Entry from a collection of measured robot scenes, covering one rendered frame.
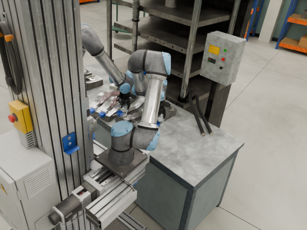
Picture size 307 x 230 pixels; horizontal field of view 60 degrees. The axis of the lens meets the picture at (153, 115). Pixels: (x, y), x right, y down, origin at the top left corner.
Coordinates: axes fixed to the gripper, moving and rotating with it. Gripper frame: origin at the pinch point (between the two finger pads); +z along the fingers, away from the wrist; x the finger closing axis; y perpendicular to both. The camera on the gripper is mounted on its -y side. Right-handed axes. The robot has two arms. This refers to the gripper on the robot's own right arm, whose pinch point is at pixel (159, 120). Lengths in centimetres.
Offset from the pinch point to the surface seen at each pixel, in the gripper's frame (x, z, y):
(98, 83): -96, 11, -13
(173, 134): 7.3, 15.0, -11.1
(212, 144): 36.3, 15.0, -24.5
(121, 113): -26.8, 1.3, 15.4
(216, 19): -28, -57, -102
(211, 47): -9, -42, -73
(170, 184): 30.6, 34.5, 16.0
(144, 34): -88, -33, -67
